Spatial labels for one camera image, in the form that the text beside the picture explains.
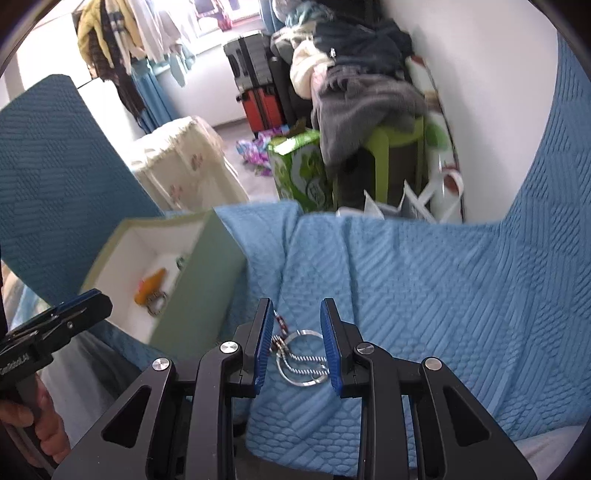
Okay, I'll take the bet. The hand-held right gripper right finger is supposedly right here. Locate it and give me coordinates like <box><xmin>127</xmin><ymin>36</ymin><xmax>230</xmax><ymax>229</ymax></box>
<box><xmin>320</xmin><ymin>298</ymin><xmax>539</xmax><ymax>480</ymax></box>

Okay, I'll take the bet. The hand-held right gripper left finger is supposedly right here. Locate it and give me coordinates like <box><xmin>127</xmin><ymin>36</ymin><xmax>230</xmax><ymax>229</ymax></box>
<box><xmin>51</xmin><ymin>298</ymin><xmax>276</xmax><ymax>480</ymax></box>

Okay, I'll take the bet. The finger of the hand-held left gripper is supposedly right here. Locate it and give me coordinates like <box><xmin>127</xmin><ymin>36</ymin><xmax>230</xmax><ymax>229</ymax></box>
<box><xmin>51</xmin><ymin>289</ymin><xmax>114</xmax><ymax>334</ymax></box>

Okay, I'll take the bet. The metal keyring with chain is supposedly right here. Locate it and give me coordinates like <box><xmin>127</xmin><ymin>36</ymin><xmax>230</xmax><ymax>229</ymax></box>
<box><xmin>272</xmin><ymin>311</ymin><xmax>331</xmax><ymax>387</ymax></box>

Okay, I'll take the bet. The orange figurine keychain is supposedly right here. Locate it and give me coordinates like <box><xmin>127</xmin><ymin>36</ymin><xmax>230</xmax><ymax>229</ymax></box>
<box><xmin>133</xmin><ymin>268</ymin><xmax>169</xmax><ymax>317</ymax></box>

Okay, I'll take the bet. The green cardboard box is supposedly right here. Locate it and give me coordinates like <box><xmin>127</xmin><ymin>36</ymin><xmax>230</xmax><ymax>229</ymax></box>
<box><xmin>78</xmin><ymin>209</ymin><xmax>246</xmax><ymax>346</ymax></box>

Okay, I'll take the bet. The person's left hand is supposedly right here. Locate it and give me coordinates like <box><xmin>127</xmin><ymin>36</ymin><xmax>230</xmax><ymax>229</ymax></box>
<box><xmin>0</xmin><ymin>377</ymin><xmax>73</xmax><ymax>465</ymax></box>

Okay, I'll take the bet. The person's grey trouser leg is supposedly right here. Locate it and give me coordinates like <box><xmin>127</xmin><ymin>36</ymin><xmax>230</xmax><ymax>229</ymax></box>
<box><xmin>51</xmin><ymin>330</ymin><xmax>144</xmax><ymax>444</ymax></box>

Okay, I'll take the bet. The cream lace covered cabinet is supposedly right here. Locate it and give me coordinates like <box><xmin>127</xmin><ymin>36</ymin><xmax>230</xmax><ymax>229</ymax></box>
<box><xmin>130</xmin><ymin>116</ymin><xmax>251</xmax><ymax>219</ymax></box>

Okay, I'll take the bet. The green printed carton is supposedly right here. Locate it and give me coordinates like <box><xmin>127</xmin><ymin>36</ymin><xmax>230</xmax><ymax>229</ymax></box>
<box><xmin>268</xmin><ymin>129</ymin><xmax>334</xmax><ymax>213</ymax></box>

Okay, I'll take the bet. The colourful purple cloth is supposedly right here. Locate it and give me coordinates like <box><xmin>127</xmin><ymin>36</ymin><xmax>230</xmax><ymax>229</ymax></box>
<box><xmin>236</xmin><ymin>129</ymin><xmax>290</xmax><ymax>177</ymax></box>

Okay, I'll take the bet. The green plastic stool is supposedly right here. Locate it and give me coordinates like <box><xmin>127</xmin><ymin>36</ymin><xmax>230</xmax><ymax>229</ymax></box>
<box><xmin>332</xmin><ymin>115</ymin><xmax>428</xmax><ymax>209</ymax></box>

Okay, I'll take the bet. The blue curtain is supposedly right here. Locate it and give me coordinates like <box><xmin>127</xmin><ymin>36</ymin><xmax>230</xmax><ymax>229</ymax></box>
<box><xmin>130</xmin><ymin>60</ymin><xmax>180</xmax><ymax>132</ymax></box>

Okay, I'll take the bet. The red suitcase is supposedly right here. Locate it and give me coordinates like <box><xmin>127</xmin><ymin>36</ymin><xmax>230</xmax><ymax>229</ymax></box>
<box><xmin>237</xmin><ymin>85</ymin><xmax>286</xmax><ymax>136</ymax></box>

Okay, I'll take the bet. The grey fleece blanket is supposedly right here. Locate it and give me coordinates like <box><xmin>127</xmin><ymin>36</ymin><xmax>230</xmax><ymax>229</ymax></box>
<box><xmin>311</xmin><ymin>69</ymin><xmax>428</xmax><ymax>165</ymax></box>

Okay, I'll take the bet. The floral printed board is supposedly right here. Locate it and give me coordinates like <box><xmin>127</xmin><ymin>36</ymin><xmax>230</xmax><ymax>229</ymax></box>
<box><xmin>406</xmin><ymin>55</ymin><xmax>463</xmax><ymax>185</ymax></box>

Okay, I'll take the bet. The black suitcase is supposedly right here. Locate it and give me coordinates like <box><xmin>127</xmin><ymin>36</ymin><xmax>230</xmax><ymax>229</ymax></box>
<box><xmin>268</xmin><ymin>55</ymin><xmax>298</xmax><ymax>126</ymax></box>

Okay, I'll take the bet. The light blue hanging garment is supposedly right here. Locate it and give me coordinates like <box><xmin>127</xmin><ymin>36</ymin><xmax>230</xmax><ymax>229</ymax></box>
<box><xmin>167</xmin><ymin>50</ymin><xmax>195</xmax><ymax>89</ymax></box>

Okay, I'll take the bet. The row of hanging clothes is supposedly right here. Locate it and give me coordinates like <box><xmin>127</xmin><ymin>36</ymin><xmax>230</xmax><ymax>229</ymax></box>
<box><xmin>76</xmin><ymin>0</ymin><xmax>197</xmax><ymax>118</ymax></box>

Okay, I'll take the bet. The white padded quilt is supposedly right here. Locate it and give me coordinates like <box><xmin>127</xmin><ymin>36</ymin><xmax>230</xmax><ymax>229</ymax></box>
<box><xmin>290</xmin><ymin>41</ymin><xmax>334</xmax><ymax>99</ymax></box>

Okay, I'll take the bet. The grey hard suitcase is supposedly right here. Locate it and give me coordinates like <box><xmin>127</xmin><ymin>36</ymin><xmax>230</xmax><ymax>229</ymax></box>
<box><xmin>224</xmin><ymin>30</ymin><xmax>274</xmax><ymax>90</ymax></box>

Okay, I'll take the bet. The dark blue jacket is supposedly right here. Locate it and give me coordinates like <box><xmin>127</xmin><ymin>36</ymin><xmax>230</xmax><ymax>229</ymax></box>
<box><xmin>314</xmin><ymin>18</ymin><xmax>414</xmax><ymax>80</ymax></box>

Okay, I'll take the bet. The pile of mixed clothes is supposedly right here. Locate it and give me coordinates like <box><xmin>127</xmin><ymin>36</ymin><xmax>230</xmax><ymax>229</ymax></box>
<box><xmin>270</xmin><ymin>0</ymin><xmax>384</xmax><ymax>51</ymax></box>

